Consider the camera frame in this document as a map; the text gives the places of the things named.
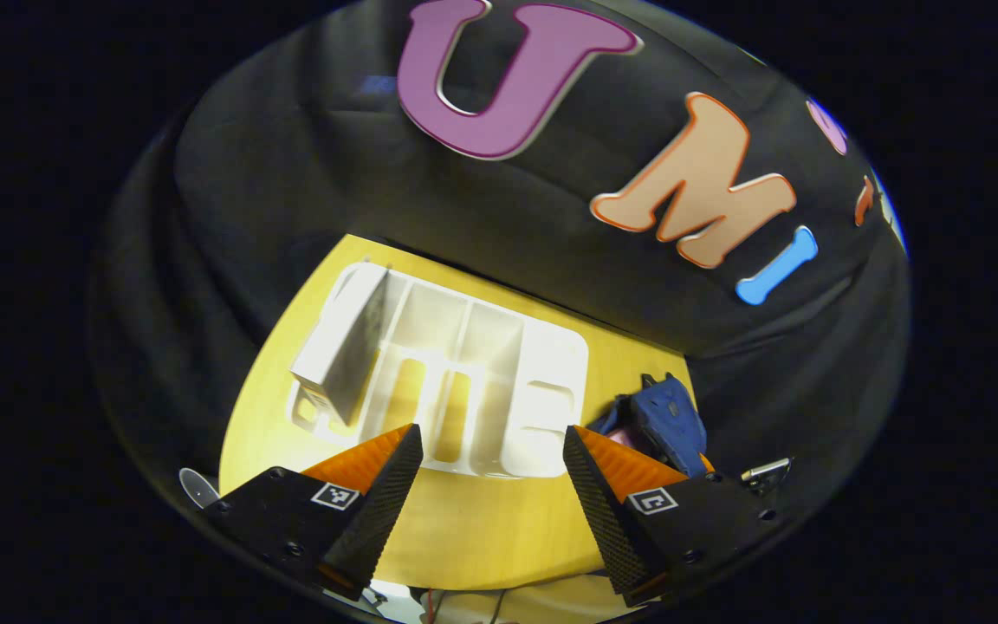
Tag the grey round object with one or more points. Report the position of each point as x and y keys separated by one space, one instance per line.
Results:
x=197 y=487

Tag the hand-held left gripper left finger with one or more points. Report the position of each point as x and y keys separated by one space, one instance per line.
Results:
x=378 y=503

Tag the blue schoolbag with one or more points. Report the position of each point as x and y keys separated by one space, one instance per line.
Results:
x=672 y=416

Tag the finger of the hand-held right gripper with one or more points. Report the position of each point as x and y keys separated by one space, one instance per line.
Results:
x=708 y=464

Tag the black backdrop cloth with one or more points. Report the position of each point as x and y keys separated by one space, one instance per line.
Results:
x=291 y=191

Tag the white plastic bookshelf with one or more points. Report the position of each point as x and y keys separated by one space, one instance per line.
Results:
x=516 y=381

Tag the white and black book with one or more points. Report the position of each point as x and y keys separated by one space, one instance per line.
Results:
x=347 y=347

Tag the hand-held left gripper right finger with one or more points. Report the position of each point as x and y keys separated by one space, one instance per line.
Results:
x=607 y=511

